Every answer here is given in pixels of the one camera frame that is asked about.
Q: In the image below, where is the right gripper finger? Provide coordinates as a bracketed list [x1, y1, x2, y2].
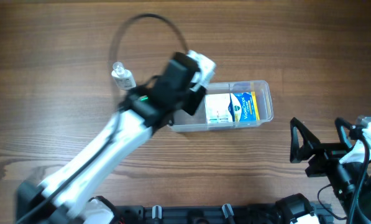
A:
[334, 118, 353, 149]
[290, 117, 321, 163]

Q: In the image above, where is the white medicine box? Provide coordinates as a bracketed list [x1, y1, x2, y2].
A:
[205, 93, 233, 124]

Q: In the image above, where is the blue VapoDrops box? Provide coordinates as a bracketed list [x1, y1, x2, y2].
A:
[230, 91, 260, 122]

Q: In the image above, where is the white lotion bottle clear cap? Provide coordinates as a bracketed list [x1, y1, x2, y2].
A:
[111, 62, 136, 90]

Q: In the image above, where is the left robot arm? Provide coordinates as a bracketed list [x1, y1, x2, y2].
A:
[16, 50, 216, 223]

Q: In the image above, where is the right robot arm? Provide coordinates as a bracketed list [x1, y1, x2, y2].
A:
[290, 116, 371, 223]

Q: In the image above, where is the clear plastic container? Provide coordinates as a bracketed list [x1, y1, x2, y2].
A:
[171, 80, 273, 133]

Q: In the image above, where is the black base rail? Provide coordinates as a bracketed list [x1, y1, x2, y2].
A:
[110, 203, 334, 224]

